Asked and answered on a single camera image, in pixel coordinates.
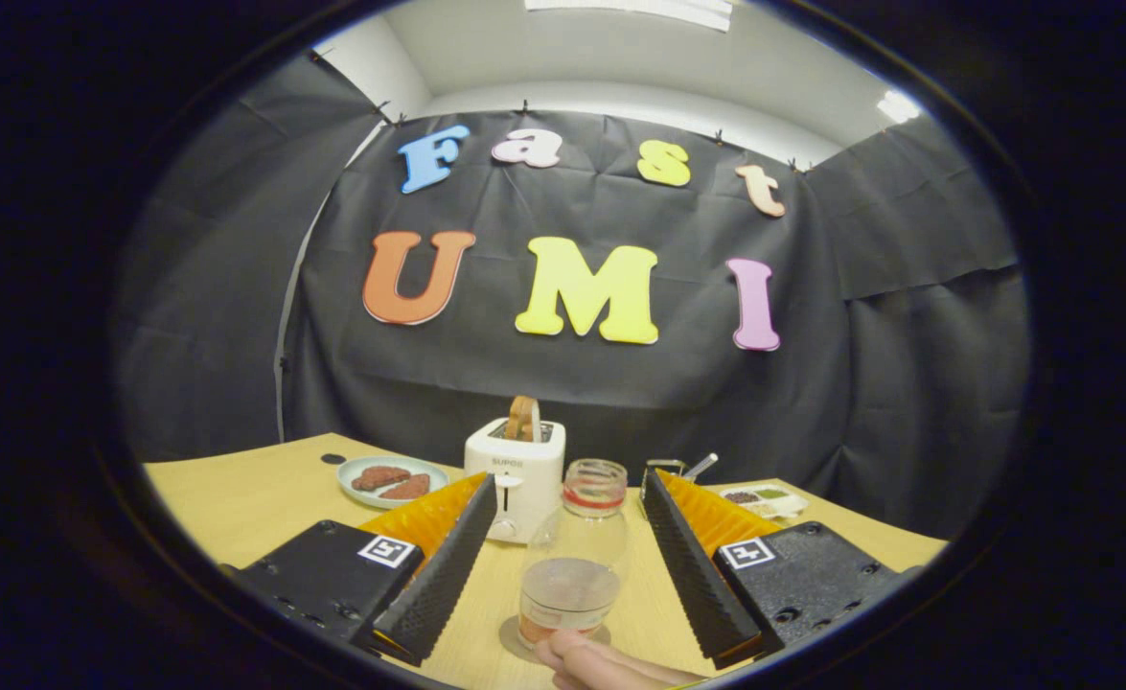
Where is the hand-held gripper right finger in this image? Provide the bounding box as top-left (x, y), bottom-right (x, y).
top-left (641, 467), bottom-right (923, 670)

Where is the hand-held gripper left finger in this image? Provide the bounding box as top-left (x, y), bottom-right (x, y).
top-left (227, 471), bottom-right (501, 667)

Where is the round brown coaster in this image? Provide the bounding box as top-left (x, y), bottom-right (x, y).
top-left (498, 613), bottom-right (613, 662)

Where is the clear plastic juice bottle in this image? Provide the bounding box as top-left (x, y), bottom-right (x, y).
top-left (517, 458), bottom-right (630, 651)

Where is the small white food tray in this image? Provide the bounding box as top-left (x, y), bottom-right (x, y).
top-left (719, 484), bottom-right (810, 521)

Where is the light green plate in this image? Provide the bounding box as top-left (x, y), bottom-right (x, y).
top-left (337, 454), bottom-right (450, 510)

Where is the white toaster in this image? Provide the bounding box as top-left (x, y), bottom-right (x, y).
top-left (464, 417), bottom-right (567, 545)

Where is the brown toast slice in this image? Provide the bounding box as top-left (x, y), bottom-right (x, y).
top-left (505, 395), bottom-right (541, 443)

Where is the wooden table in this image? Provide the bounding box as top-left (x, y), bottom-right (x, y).
top-left (144, 433), bottom-right (949, 690)

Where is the small ceiling light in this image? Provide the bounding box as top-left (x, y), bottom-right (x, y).
top-left (876, 89), bottom-right (923, 126)

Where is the long ceiling light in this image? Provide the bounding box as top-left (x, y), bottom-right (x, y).
top-left (524, 0), bottom-right (734, 33)

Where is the small metal wire strainer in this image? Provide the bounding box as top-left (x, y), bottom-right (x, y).
top-left (639, 452), bottom-right (720, 492)

